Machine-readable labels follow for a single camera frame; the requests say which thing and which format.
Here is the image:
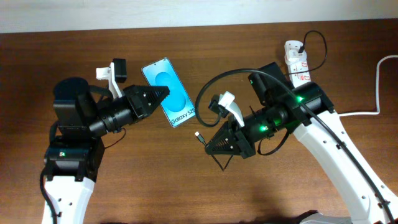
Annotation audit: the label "white power strip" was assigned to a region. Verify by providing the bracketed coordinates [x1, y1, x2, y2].
[284, 40, 311, 88]

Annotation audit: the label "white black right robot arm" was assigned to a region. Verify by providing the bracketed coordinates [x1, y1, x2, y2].
[205, 63, 397, 223]

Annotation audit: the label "black USB charging cable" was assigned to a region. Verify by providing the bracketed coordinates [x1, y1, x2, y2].
[195, 30, 328, 172]

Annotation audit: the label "blue screen Galaxy smartphone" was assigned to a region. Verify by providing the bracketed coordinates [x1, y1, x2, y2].
[141, 57, 197, 128]

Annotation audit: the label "white power strip cord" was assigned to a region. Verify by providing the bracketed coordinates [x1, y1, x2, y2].
[337, 55, 398, 118]

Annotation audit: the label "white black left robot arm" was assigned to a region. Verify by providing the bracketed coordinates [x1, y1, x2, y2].
[39, 77, 170, 223]

